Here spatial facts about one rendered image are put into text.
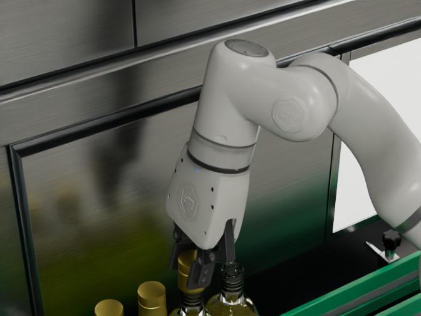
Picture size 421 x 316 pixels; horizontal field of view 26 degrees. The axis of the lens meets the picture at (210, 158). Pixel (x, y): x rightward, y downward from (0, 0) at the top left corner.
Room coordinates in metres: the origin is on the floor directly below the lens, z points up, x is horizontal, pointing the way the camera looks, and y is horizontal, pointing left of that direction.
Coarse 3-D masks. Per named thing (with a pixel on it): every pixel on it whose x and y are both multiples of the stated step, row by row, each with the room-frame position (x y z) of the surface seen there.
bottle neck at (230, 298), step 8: (224, 264) 0.88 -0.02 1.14; (232, 264) 0.88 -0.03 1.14; (224, 272) 0.86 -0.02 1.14; (232, 272) 0.88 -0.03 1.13; (240, 272) 0.86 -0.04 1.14; (224, 280) 0.86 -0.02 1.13; (232, 280) 0.86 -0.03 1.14; (240, 280) 0.86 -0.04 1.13; (224, 288) 0.86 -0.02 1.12; (232, 288) 0.85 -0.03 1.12; (240, 288) 0.86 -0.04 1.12; (224, 296) 0.86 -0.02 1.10; (232, 296) 0.86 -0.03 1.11; (240, 296) 0.86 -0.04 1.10; (232, 304) 0.85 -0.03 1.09
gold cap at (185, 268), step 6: (186, 252) 0.85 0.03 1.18; (192, 252) 0.85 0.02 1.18; (180, 258) 0.84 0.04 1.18; (186, 258) 0.84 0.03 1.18; (192, 258) 0.84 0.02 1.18; (180, 264) 0.83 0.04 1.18; (186, 264) 0.83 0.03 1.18; (180, 270) 0.83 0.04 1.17; (186, 270) 0.83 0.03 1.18; (180, 276) 0.83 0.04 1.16; (186, 276) 0.83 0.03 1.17; (180, 282) 0.83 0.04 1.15; (186, 282) 0.83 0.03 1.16; (180, 288) 0.83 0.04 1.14; (186, 288) 0.83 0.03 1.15; (198, 288) 0.83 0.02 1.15; (204, 288) 0.83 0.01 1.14
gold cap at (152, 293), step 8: (144, 288) 0.81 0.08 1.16; (152, 288) 0.81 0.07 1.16; (160, 288) 0.81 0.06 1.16; (144, 296) 0.80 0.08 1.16; (152, 296) 0.80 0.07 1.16; (160, 296) 0.80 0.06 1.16; (144, 304) 0.80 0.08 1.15; (152, 304) 0.79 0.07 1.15; (160, 304) 0.80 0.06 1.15; (144, 312) 0.80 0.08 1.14; (152, 312) 0.79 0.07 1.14; (160, 312) 0.80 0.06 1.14
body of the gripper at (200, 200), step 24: (192, 168) 0.85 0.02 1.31; (216, 168) 0.83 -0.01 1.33; (168, 192) 0.88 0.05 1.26; (192, 192) 0.84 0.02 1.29; (216, 192) 0.81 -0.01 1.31; (240, 192) 0.82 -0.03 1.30; (192, 216) 0.83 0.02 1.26; (216, 216) 0.80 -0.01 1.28; (240, 216) 0.82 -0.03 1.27; (192, 240) 0.81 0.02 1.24; (216, 240) 0.80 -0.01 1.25
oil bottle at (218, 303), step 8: (216, 296) 0.88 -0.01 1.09; (208, 304) 0.87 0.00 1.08; (216, 304) 0.86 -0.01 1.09; (224, 304) 0.86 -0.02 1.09; (240, 304) 0.86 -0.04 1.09; (248, 304) 0.86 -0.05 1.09; (216, 312) 0.85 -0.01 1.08; (224, 312) 0.85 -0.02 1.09; (232, 312) 0.85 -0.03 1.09; (240, 312) 0.85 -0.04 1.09; (248, 312) 0.85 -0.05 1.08; (256, 312) 0.86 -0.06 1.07
